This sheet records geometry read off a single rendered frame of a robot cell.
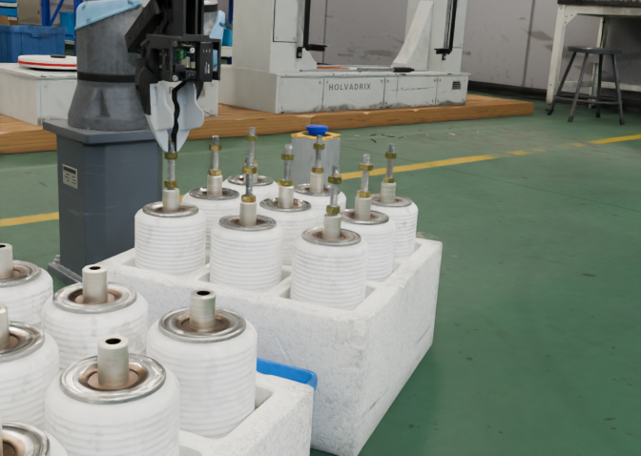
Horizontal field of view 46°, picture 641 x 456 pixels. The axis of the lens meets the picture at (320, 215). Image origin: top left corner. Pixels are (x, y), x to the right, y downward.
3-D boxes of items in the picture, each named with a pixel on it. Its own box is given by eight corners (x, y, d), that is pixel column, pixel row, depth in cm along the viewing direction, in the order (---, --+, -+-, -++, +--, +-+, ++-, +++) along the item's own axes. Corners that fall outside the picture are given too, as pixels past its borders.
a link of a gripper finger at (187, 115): (191, 156, 98) (190, 85, 95) (170, 149, 102) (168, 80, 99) (212, 155, 99) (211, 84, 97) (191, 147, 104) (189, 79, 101)
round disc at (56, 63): (5, 66, 303) (5, 51, 301) (76, 66, 323) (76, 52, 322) (37, 72, 282) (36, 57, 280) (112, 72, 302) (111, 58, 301)
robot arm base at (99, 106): (53, 121, 143) (52, 68, 140) (125, 117, 153) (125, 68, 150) (92, 133, 132) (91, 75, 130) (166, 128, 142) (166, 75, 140)
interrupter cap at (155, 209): (175, 203, 108) (175, 198, 108) (210, 214, 103) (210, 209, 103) (131, 211, 103) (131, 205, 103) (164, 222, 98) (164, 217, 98)
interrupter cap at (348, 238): (371, 238, 96) (371, 234, 96) (343, 253, 90) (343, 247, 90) (320, 228, 100) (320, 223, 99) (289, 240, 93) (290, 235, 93)
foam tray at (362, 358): (91, 388, 105) (89, 265, 100) (228, 300, 140) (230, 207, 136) (354, 461, 91) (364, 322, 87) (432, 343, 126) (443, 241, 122)
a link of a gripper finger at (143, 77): (138, 114, 96) (140, 45, 94) (134, 114, 98) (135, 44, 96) (172, 115, 99) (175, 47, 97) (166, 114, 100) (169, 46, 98)
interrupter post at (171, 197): (172, 209, 105) (173, 186, 104) (183, 213, 103) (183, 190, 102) (157, 212, 103) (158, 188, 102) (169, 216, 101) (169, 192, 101)
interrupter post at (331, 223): (343, 239, 95) (345, 214, 94) (335, 243, 93) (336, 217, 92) (327, 236, 96) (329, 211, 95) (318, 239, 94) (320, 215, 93)
